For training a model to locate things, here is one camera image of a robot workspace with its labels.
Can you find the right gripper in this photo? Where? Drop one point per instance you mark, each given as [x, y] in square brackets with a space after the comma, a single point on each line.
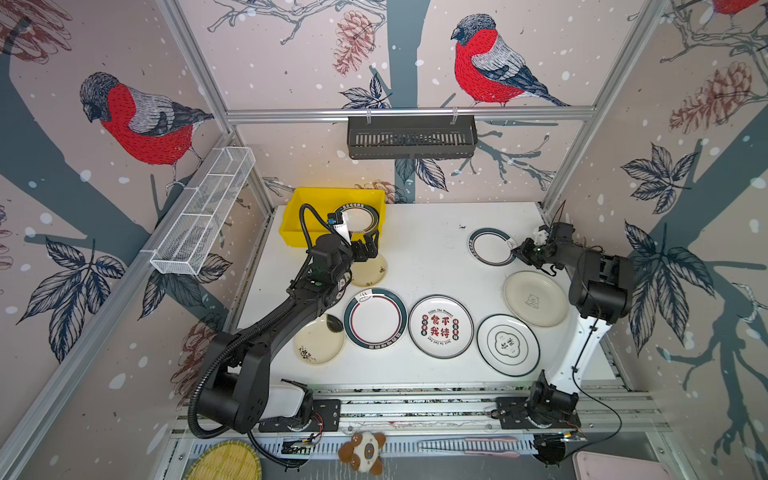
[526, 251]

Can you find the cream plate with dark spot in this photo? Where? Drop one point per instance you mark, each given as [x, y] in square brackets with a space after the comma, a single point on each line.
[320, 341]

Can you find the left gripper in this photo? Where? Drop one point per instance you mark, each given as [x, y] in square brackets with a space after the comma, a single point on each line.
[370, 249]

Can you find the white wire mesh basket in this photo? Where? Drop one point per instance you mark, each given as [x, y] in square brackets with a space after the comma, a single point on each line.
[191, 237]

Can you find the large green red rimmed plate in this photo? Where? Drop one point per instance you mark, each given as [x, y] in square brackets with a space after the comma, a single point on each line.
[375, 319]

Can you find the white green cloud plate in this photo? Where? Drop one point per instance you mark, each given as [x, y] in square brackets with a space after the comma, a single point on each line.
[508, 345]

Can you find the yellow bamboo mat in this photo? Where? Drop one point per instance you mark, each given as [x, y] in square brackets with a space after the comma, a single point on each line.
[228, 460]

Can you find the pink tray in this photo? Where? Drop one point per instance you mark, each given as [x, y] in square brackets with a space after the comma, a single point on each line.
[596, 466]

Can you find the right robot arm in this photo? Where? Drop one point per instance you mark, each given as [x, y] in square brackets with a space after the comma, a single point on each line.
[601, 290]

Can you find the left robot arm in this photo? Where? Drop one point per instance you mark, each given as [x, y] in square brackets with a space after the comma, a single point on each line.
[233, 385]

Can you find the black hanging basket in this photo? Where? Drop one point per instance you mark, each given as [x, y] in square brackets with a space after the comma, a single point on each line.
[418, 137]

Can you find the cream bear plate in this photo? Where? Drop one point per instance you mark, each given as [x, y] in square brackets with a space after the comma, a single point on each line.
[536, 299]

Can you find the small cream patterned plate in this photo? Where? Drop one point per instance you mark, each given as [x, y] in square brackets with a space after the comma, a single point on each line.
[370, 272]

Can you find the red characters white plate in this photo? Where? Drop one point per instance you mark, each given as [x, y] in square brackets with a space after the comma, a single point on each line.
[441, 327]

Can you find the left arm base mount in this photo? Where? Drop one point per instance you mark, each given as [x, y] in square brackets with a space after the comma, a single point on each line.
[293, 407]

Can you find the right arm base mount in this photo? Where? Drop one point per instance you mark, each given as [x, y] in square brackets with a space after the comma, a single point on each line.
[544, 407]

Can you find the panda plush toy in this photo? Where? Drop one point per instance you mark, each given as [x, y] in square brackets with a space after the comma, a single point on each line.
[363, 452]

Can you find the yellow plastic bin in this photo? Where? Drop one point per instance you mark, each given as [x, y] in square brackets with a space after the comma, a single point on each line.
[328, 201]

